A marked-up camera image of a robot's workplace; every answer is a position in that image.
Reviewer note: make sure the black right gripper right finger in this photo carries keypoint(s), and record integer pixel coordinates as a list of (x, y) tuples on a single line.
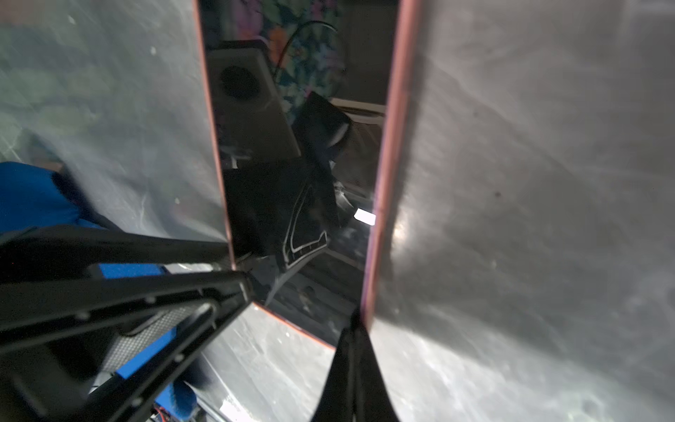
[(373, 402)]

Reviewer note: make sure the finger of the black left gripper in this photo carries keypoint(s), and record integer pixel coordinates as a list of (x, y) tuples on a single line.
[(66, 252), (103, 350)]

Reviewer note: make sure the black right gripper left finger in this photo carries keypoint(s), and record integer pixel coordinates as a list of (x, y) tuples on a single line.
[(336, 402)]

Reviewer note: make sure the pink phone case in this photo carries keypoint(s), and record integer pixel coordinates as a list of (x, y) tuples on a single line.
[(393, 158)]

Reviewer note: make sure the phone with pink edge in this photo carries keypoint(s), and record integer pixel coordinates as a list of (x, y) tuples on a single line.
[(300, 158)]

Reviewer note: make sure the blue cap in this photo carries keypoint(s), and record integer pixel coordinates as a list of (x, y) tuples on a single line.
[(34, 197)]

